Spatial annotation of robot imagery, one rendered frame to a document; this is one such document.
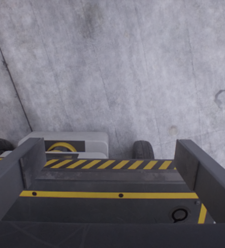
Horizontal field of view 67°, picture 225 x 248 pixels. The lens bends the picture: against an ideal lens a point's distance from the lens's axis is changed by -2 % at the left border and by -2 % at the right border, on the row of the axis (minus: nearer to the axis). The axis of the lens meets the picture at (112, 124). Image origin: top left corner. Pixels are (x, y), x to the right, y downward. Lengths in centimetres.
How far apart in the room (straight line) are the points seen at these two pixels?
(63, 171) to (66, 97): 34
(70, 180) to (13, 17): 53
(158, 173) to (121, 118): 32
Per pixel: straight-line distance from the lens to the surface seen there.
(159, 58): 61
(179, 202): 38
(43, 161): 17
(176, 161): 17
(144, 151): 51
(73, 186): 34
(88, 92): 60
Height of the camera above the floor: 59
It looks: 74 degrees down
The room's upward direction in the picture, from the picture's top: 179 degrees counter-clockwise
